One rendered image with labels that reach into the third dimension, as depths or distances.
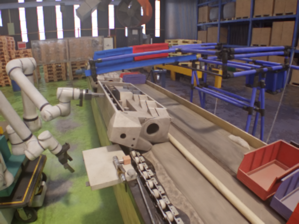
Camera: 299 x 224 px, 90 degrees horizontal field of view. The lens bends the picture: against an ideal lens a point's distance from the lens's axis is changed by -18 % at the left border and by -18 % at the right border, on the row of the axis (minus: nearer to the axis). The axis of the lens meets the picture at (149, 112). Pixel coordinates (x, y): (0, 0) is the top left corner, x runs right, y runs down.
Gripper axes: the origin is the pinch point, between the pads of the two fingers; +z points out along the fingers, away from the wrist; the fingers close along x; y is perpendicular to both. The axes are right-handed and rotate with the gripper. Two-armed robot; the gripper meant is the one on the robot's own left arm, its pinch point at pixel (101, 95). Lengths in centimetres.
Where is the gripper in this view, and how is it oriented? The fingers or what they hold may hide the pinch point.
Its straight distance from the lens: 139.4
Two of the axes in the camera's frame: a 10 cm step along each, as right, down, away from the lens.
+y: 1.6, -9.4, -2.9
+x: -3.6, -3.3, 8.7
